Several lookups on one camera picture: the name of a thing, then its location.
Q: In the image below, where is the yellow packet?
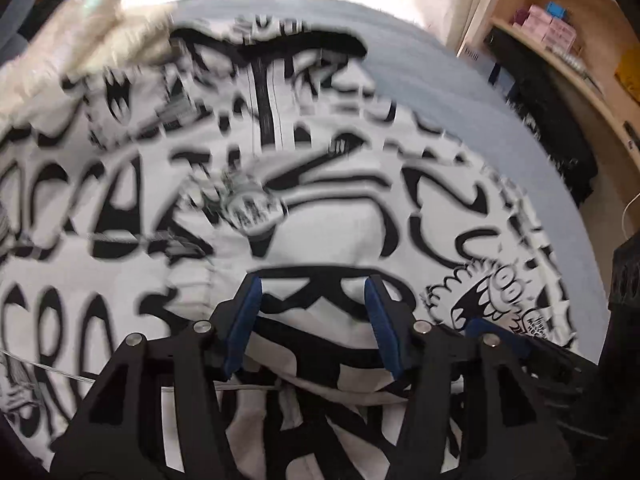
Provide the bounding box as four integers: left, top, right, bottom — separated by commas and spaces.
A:
614, 55, 640, 92

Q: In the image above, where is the blue bed sheet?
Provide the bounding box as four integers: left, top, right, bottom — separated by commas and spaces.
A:
172, 0, 601, 366

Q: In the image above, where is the stack of pink boxes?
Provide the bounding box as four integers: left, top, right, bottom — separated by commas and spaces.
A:
511, 4, 586, 53

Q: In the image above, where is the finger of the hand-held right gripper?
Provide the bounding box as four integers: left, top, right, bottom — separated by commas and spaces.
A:
465, 317, 598, 378

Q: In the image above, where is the wooden shelf unit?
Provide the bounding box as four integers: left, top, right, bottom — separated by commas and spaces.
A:
457, 0, 640, 201

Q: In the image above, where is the white cable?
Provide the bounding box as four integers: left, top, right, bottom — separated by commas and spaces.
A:
620, 195, 640, 241

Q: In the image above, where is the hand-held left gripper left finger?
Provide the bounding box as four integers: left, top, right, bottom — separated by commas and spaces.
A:
47, 274, 264, 480

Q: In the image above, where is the white black graffiti print jacket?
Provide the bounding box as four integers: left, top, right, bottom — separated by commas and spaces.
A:
0, 19, 581, 480

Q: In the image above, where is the black plastic crate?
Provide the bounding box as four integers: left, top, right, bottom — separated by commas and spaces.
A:
607, 240, 640, 311

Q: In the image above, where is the cream puffer jacket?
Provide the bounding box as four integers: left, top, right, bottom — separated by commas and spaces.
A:
0, 0, 176, 126

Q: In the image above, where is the black hanging garment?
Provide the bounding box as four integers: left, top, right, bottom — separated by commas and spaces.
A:
484, 26, 599, 206

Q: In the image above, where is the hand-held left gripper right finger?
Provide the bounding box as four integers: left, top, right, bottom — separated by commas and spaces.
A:
363, 275, 577, 480

